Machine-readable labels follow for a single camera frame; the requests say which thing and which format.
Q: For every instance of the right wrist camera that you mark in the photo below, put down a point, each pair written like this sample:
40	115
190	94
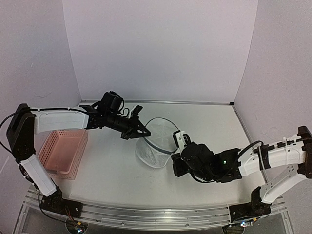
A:
181	140

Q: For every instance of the aluminium front rail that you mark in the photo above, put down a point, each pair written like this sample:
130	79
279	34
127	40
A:
145	218

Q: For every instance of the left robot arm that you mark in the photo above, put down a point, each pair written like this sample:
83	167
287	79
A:
26	122

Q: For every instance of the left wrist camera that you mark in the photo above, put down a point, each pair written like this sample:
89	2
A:
135	111

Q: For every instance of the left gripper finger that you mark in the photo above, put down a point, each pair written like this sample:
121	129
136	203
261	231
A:
132	134
139	129

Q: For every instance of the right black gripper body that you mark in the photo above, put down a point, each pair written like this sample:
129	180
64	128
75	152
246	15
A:
180	171

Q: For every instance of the white mesh laundry bag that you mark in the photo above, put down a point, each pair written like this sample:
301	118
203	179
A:
156	149

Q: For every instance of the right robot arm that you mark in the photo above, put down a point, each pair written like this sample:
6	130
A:
294	152

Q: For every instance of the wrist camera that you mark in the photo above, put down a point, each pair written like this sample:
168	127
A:
135	111
181	140

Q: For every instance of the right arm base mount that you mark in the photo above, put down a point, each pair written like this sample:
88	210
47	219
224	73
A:
254	209

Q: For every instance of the pink perforated plastic basket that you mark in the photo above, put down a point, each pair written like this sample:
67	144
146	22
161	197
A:
62	152

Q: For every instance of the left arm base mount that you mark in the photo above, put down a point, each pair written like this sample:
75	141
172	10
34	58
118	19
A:
55	203

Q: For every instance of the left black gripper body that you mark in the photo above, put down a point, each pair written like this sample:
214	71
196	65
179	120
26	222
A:
120	125

